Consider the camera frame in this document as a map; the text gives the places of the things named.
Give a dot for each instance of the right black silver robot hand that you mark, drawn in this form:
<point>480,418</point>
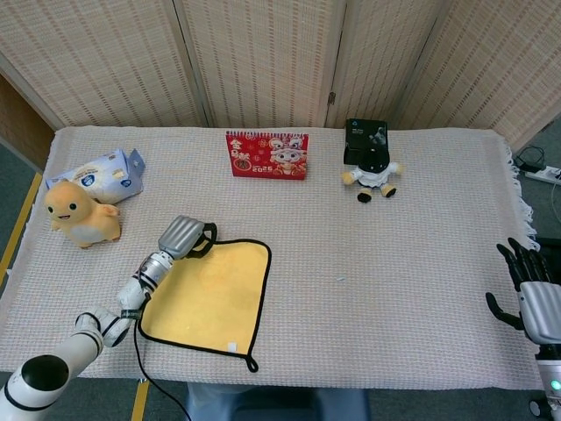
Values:
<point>541,311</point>

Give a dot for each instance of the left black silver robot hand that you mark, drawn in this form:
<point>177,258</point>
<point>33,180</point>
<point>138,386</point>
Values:
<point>179,237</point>

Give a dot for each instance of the yellow cloth black trim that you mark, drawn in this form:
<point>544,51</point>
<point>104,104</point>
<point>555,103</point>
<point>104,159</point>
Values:
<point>210,298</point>

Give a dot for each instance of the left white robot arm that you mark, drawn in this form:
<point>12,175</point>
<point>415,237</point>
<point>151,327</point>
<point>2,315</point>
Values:
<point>83,342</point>

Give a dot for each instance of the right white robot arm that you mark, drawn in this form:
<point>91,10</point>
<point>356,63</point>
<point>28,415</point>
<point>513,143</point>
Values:
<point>550,377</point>

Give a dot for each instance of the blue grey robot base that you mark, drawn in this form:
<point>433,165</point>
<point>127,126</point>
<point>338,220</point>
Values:
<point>271,403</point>

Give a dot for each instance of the blue white tissue pack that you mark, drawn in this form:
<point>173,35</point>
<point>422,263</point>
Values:
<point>101,175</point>

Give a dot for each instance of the yellow plush dinosaur toy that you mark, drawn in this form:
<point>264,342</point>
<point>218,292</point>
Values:
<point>79,219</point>

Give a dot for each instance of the red desk calendar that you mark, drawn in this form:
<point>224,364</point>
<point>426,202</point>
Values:
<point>263,158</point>

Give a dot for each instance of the white power strip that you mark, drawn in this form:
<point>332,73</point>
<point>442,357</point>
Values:
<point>543,174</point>

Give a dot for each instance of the white woven tablecloth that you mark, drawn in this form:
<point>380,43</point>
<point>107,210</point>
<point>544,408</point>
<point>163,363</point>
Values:
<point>350,263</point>

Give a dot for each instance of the brown wooden cabinet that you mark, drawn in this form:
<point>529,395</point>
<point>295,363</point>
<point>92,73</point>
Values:
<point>19,127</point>

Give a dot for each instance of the woven folding screen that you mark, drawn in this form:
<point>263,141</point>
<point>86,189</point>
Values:
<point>263,57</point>

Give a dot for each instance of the black plush doll white shirt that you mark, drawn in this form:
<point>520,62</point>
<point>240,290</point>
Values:
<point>372,173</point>

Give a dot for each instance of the metal screen hinge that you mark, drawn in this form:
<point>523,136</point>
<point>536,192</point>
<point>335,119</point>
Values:
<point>331,97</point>

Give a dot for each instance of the black cardboard box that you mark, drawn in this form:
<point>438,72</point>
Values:
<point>364,136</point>

